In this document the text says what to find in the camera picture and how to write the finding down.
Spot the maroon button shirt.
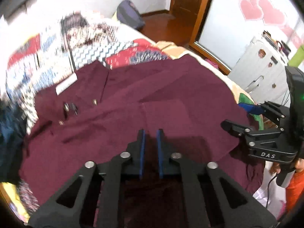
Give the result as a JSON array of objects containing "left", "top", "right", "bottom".
[{"left": 21, "top": 55, "right": 264, "bottom": 205}]

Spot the patchwork patterned bedspread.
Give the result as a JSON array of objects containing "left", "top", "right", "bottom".
[{"left": 5, "top": 12, "right": 169, "bottom": 133}]

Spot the dark blue clothes pile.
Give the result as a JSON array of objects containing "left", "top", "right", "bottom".
[{"left": 0, "top": 101, "right": 27, "bottom": 185}]

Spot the person's right hand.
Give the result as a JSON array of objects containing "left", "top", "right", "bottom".
[{"left": 269, "top": 157, "right": 304, "bottom": 175}]

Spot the purple grey backpack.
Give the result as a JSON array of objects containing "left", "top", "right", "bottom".
[{"left": 116, "top": 0, "right": 145, "bottom": 30}]

